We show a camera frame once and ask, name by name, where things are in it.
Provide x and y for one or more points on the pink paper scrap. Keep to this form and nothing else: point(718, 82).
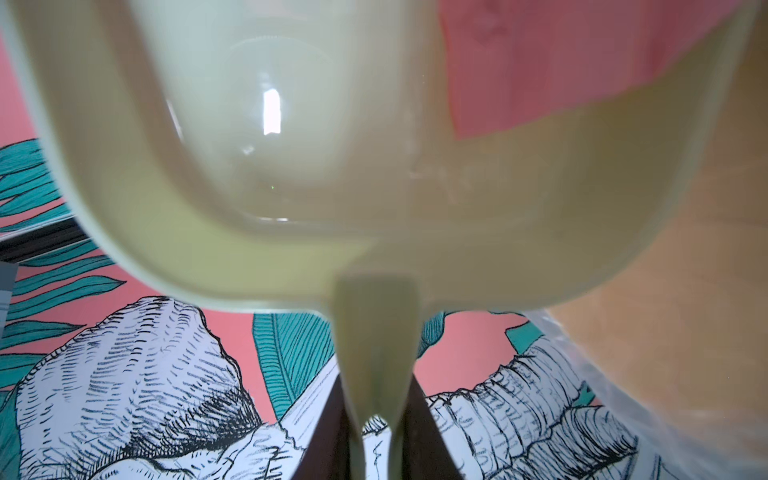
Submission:
point(512, 62)

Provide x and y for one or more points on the beige bin with plastic liner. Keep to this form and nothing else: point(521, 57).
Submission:
point(676, 344)

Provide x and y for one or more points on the black left corner frame post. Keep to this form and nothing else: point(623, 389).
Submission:
point(42, 240)

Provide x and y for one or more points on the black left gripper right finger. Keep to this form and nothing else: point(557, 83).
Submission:
point(425, 454)

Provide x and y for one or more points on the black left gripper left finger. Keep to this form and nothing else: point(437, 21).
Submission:
point(327, 456)

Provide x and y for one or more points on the green plastic dustpan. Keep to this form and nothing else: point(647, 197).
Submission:
point(286, 179)

